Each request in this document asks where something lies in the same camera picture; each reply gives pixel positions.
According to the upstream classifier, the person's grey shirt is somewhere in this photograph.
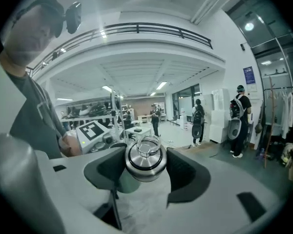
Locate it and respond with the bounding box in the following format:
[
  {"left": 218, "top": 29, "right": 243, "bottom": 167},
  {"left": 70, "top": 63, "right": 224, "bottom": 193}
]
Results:
[{"left": 4, "top": 69, "right": 69, "bottom": 159}]

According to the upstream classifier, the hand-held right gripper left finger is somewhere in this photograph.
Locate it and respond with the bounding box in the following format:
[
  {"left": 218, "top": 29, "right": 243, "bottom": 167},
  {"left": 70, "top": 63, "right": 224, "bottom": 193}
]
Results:
[{"left": 42, "top": 146, "right": 126, "bottom": 234}]

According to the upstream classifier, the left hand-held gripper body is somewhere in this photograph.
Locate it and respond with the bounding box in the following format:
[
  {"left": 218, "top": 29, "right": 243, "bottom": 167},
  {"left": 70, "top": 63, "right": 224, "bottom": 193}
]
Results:
[{"left": 75, "top": 120, "right": 113, "bottom": 154}]

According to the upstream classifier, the black balcony railing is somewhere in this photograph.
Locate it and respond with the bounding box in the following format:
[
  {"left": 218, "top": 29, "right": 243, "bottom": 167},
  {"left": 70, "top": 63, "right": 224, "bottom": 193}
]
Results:
[{"left": 26, "top": 22, "right": 213, "bottom": 78}]

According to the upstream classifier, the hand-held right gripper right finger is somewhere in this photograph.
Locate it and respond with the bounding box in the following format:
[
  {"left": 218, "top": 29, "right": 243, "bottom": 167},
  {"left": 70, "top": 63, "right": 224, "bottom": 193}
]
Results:
[{"left": 126, "top": 147, "right": 288, "bottom": 234}]

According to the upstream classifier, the person's head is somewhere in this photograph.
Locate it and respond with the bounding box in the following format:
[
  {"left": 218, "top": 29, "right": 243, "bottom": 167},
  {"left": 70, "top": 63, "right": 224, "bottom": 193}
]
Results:
[{"left": 0, "top": 0, "right": 64, "bottom": 68}]

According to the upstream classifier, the blue wall poster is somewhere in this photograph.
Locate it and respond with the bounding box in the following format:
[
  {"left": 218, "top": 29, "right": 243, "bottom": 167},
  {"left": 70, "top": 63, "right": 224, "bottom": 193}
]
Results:
[{"left": 243, "top": 66, "right": 256, "bottom": 85}]

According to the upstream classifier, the white side table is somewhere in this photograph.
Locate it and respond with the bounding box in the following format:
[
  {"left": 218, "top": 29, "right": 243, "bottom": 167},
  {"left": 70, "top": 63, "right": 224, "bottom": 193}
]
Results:
[{"left": 125, "top": 126, "right": 152, "bottom": 141}]

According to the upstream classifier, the small silver bottle cap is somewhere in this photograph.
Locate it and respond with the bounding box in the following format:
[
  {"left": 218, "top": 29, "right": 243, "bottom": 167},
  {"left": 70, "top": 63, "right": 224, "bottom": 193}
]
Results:
[{"left": 124, "top": 134, "right": 167, "bottom": 183}]

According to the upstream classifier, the person's left hand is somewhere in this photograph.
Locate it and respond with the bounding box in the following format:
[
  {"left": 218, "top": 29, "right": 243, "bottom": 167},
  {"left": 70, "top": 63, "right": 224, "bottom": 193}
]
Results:
[{"left": 58, "top": 135, "right": 82, "bottom": 157}]

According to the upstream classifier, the coat rack with clothes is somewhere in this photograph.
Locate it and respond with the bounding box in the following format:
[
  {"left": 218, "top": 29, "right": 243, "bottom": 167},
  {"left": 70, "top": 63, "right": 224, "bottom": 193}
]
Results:
[{"left": 263, "top": 77, "right": 293, "bottom": 168}]

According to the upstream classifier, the dark framed window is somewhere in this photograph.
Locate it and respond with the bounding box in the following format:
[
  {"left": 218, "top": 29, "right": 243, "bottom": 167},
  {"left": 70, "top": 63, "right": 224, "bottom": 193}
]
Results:
[{"left": 172, "top": 83, "right": 201, "bottom": 124}]

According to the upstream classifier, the dark metal canister body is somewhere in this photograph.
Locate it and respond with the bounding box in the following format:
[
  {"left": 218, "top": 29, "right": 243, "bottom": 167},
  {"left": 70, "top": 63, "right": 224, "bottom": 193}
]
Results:
[{"left": 118, "top": 169, "right": 141, "bottom": 194}]

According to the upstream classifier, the white foam box stack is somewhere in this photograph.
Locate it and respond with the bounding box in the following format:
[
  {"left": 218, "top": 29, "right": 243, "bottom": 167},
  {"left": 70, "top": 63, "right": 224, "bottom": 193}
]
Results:
[{"left": 209, "top": 88, "right": 231, "bottom": 143}]

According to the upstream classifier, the white shelf rack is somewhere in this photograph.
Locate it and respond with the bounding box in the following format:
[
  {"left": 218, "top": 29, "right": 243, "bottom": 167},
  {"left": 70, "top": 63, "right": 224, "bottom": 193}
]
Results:
[{"left": 60, "top": 91, "right": 135, "bottom": 141}]

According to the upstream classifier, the black head-mounted camera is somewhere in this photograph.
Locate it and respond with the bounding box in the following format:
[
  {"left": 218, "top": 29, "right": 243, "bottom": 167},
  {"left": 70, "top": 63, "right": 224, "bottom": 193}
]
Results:
[{"left": 64, "top": 1, "right": 83, "bottom": 35}]

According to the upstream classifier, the black grey backpack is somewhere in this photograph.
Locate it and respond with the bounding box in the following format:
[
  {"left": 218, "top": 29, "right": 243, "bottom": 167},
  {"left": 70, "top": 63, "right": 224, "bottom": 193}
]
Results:
[
  {"left": 193, "top": 110, "right": 204, "bottom": 125},
  {"left": 230, "top": 98, "right": 244, "bottom": 118}
]

